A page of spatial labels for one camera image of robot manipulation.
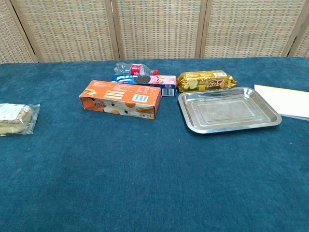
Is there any bread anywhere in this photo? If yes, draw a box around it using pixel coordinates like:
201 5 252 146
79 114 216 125
0 103 41 137

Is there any stainless steel tray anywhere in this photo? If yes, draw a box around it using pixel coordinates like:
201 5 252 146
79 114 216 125
178 86 282 134

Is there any blue and pink cookie box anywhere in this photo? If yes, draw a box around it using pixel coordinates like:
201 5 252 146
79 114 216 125
111 74 177 97

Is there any orange biscuit box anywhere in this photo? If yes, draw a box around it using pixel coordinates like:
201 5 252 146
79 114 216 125
79 80 162 119

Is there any clear bottle with red label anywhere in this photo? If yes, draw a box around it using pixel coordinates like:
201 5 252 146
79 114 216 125
113 62 160 76

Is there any blue tablecloth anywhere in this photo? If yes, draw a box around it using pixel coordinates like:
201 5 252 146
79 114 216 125
0 57 309 232

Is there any gold foil biscuit package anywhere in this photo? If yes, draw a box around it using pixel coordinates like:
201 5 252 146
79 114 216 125
176 70 238 93

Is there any woven bamboo folding screen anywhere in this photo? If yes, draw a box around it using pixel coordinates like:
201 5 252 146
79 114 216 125
0 0 309 64

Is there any white orange booklet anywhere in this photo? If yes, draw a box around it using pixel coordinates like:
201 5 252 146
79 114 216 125
254 84 309 121

